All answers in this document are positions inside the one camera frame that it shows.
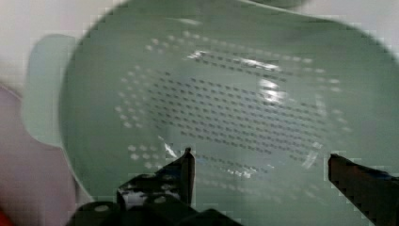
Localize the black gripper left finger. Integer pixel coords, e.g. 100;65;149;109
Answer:
117;147;196;207

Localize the green plastic strainer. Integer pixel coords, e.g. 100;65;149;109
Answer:
22;0;398;226

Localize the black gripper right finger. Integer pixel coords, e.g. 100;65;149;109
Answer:
327;153;399;226

